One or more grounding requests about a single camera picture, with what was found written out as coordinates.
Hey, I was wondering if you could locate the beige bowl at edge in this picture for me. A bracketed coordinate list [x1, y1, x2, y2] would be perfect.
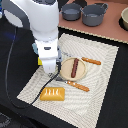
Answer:
[121, 7, 128, 30]

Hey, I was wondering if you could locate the fork with wooden handle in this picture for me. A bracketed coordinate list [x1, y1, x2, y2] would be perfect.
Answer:
[55, 77, 89, 92]

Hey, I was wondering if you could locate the pink wooden board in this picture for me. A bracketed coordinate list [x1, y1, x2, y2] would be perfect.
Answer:
[59, 2, 128, 43]

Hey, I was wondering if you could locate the right grey pot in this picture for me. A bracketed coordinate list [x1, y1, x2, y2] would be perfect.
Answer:
[81, 3, 108, 27]

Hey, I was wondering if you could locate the brown toy sausage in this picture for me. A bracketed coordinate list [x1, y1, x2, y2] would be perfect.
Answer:
[71, 58, 79, 78]

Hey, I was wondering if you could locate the knife with wooden handle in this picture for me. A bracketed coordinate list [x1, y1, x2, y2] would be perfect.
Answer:
[61, 51, 101, 65]

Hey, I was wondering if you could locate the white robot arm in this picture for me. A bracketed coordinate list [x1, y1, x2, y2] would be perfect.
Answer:
[2, 0, 59, 73]

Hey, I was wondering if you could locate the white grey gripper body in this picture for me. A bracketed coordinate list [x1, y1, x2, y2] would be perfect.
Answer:
[35, 39, 62, 73]

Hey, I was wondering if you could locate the round beige plate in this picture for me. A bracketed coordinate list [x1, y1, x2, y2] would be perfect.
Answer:
[60, 57, 87, 81]

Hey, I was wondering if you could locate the grey pot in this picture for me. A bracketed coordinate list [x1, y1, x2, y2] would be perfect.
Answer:
[81, 3, 108, 27]
[61, 3, 81, 21]

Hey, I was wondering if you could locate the left grey pot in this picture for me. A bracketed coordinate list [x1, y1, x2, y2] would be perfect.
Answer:
[61, 3, 81, 21]

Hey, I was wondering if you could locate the woven beige placemat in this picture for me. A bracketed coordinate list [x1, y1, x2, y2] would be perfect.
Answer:
[16, 32, 120, 128]

